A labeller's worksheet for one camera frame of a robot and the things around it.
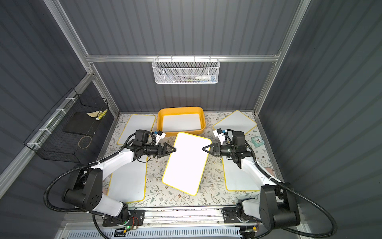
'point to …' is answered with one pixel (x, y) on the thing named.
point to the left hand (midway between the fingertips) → (174, 153)
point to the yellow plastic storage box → (179, 110)
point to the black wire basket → (49, 141)
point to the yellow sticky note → (93, 114)
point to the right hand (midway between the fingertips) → (206, 150)
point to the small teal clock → (257, 141)
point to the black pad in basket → (83, 124)
